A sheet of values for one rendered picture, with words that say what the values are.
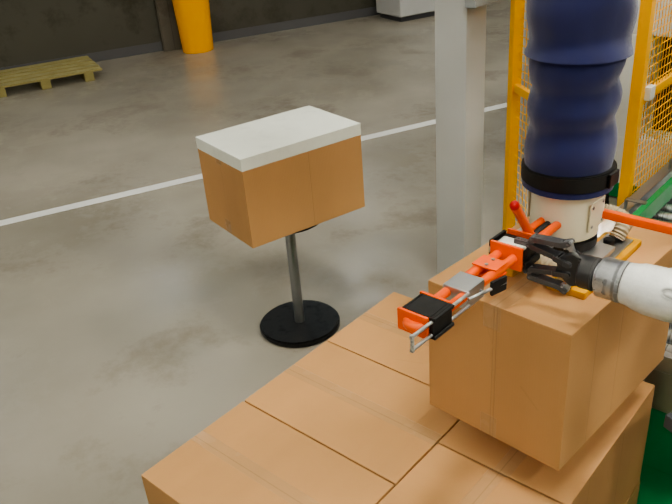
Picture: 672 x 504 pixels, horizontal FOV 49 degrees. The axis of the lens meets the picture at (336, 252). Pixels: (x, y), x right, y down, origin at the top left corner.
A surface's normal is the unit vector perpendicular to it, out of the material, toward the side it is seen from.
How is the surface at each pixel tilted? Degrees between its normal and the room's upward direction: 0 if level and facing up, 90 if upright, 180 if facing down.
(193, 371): 0
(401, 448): 0
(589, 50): 63
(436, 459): 0
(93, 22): 90
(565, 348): 90
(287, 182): 90
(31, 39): 90
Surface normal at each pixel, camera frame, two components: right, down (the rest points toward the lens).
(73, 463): -0.07, -0.88
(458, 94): -0.65, 0.40
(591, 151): 0.16, 0.29
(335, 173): 0.59, 0.34
